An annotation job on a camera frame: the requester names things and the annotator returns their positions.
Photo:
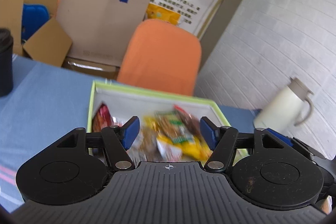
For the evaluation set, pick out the white red snack packet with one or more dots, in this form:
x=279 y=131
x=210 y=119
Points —
x=168 y=151

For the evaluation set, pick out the orange chair backrest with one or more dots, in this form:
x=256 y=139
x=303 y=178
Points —
x=163 y=57

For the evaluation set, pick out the yellow snack packet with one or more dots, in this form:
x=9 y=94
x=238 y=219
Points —
x=195 y=151

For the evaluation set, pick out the green open cardboard box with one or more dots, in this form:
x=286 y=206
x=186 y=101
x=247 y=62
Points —
x=125 y=102

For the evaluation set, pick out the blue plastic seat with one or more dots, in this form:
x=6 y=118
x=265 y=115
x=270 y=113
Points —
x=33 y=17

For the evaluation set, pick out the green brown snack packet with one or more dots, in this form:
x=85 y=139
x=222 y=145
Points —
x=178 y=125

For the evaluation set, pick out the cookie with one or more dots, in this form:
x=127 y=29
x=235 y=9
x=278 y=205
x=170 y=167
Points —
x=144 y=147

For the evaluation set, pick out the flat cardboard box under bag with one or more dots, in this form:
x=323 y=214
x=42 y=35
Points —
x=90 y=68

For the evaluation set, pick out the black coffee cup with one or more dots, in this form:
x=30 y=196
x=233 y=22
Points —
x=6 y=62

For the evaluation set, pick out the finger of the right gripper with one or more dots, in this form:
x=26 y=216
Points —
x=282 y=137

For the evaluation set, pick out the yellow snack bag background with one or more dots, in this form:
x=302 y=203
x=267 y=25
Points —
x=161 y=13

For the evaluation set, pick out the brown paper shopping bag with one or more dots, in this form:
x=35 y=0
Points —
x=100 y=29

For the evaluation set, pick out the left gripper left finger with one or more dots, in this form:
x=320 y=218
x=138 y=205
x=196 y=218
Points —
x=77 y=166

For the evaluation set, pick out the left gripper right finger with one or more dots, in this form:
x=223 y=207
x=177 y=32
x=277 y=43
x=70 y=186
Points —
x=261 y=167

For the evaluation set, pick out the white thermos jug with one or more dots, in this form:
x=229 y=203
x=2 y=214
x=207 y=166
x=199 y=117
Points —
x=292 y=106

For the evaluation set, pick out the open brown cardboard box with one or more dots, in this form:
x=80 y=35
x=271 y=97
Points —
x=49 y=45

